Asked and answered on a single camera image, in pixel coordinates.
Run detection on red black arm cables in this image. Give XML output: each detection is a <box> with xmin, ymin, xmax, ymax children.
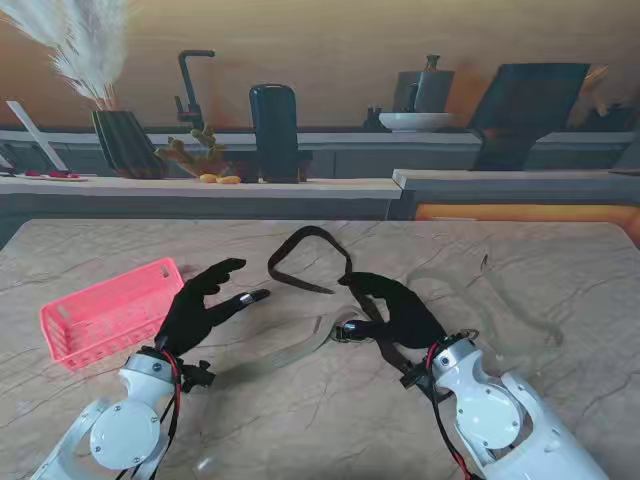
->
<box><xmin>153</xmin><ymin>335</ymin><xmax>184</xmax><ymax>469</ymax></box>
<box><xmin>427</xmin><ymin>344</ymin><xmax>474</xmax><ymax>476</ymax></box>

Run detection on grey counter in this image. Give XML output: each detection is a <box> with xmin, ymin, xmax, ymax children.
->
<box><xmin>392</xmin><ymin>168</ymin><xmax>640</xmax><ymax>222</ymax></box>

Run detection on grey pot with lid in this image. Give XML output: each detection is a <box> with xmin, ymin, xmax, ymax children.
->
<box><xmin>392</xmin><ymin>54</ymin><xmax>456</xmax><ymax>114</ymax></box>

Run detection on white speckled bowl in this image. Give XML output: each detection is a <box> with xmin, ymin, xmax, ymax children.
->
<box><xmin>378</xmin><ymin>111</ymin><xmax>456</xmax><ymax>133</ymax></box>

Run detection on tall dark canister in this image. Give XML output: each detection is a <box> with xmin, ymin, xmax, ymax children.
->
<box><xmin>248</xmin><ymin>83</ymin><xmax>301</xmax><ymax>184</ymax></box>

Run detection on beige braided belt black leather ends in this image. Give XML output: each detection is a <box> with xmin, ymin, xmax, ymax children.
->
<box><xmin>214</xmin><ymin>312</ymin><xmax>362</xmax><ymax>386</ymax></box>

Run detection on red black left arm cables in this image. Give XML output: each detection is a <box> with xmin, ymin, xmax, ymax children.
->
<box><xmin>153</xmin><ymin>335</ymin><xmax>184</xmax><ymax>469</ymax></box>

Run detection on dark ribbed vase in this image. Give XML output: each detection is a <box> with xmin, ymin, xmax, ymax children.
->
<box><xmin>91</xmin><ymin>109</ymin><xmax>169</xmax><ymax>180</ymax></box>

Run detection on pale beige webbing belt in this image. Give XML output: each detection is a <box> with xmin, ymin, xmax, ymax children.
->
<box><xmin>413</xmin><ymin>253</ymin><xmax>565</xmax><ymax>357</ymax></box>

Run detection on plate with red slices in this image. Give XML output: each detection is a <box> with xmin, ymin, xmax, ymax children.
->
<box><xmin>13</xmin><ymin>170</ymin><xmax>90</xmax><ymax>182</ymax></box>

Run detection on black kitchen faucet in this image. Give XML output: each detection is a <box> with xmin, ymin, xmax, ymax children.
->
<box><xmin>173</xmin><ymin>49</ymin><xmax>216</xmax><ymax>132</ymax></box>

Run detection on pink plastic storage basket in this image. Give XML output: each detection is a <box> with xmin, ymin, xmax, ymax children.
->
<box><xmin>39</xmin><ymin>256</ymin><xmax>187</xmax><ymax>372</ymax></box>

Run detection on white pampas grass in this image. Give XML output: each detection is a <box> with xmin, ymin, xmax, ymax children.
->
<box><xmin>0</xmin><ymin>0</ymin><xmax>130</xmax><ymax>112</ymax></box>

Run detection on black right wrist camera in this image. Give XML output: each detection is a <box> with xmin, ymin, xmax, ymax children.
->
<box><xmin>399</xmin><ymin>361</ymin><xmax>434</xmax><ymax>390</ymax></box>

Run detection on dark brown webbing belt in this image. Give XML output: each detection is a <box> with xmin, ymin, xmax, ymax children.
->
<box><xmin>268</xmin><ymin>225</ymin><xmax>417</xmax><ymax>375</ymax></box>

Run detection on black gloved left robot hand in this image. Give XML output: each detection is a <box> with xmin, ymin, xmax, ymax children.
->
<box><xmin>155</xmin><ymin>257</ymin><xmax>272</xmax><ymax>357</ymax></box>

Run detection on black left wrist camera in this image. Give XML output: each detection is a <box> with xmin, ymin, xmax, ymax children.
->
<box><xmin>181</xmin><ymin>358</ymin><xmax>217</xmax><ymax>395</ymax></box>

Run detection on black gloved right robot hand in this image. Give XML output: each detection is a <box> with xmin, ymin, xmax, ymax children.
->
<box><xmin>337</xmin><ymin>271</ymin><xmax>447</xmax><ymax>351</ymax></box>

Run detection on white leaning board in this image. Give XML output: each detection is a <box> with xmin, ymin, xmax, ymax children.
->
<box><xmin>5</xmin><ymin>99</ymin><xmax>68</xmax><ymax>174</ymax></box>

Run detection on dark utensil holder with utensils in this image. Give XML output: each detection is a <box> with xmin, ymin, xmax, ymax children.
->
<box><xmin>582</xmin><ymin>64</ymin><xmax>636</xmax><ymax>132</ymax></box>

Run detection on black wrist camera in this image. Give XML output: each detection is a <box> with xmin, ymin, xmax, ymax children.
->
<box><xmin>399</xmin><ymin>361</ymin><xmax>434</xmax><ymax>390</ymax></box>
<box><xmin>181</xmin><ymin>358</ymin><xmax>217</xmax><ymax>395</ymax></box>

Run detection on cactus plant in bowl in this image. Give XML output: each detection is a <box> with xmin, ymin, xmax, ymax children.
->
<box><xmin>153</xmin><ymin>123</ymin><xmax>230</xmax><ymax>179</ymax></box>

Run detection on red black right arm cables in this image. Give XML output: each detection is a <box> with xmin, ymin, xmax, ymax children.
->
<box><xmin>427</xmin><ymin>344</ymin><xmax>474</xmax><ymax>476</ymax></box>

